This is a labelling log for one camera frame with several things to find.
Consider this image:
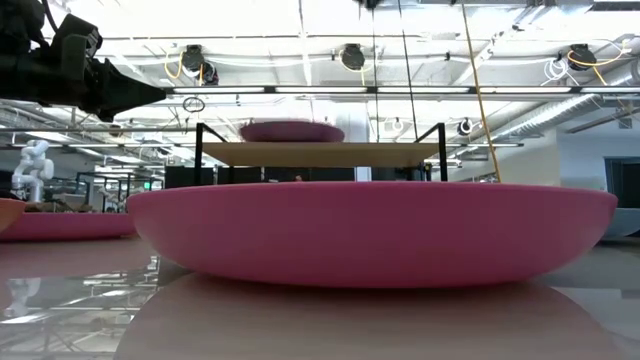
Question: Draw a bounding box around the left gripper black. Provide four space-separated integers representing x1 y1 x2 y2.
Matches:
0 47 168 123

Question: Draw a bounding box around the pink plate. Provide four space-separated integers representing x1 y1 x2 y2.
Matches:
239 120 346 144
126 181 619 290
0 211 137 243

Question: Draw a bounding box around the black partition panel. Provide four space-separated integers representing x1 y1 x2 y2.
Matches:
164 165 356 184

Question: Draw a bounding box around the long ceiling light bar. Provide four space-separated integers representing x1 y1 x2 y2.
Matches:
164 85 640 96

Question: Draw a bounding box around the dark doorway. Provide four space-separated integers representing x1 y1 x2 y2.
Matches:
604 156 640 209

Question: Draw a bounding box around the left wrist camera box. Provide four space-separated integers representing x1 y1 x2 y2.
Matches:
49 13 104 60

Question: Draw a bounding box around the black metal workcell frame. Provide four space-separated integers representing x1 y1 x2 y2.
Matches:
74 171 166 214

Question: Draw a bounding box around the wooden shelf with black frame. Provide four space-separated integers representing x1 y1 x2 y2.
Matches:
194 122 449 185

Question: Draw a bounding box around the black hanging cable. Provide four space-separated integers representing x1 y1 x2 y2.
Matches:
396 0 420 142

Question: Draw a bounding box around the yellow hanging cable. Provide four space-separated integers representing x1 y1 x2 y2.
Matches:
459 0 503 184

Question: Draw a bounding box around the silver ventilation duct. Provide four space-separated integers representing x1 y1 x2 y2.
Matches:
489 59 640 146

